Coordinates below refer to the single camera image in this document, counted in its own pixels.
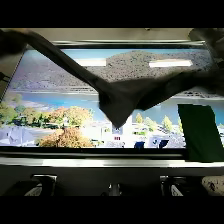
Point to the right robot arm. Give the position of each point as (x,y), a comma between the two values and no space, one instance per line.
(178,187)

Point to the dark grey garment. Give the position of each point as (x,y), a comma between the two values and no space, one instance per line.
(120,100)

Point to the white spotted garment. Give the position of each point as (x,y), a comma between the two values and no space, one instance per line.
(213,185)

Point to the dark green garment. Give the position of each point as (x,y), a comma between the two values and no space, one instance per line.
(200,133)

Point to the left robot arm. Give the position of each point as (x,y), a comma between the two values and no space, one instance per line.
(36,188)

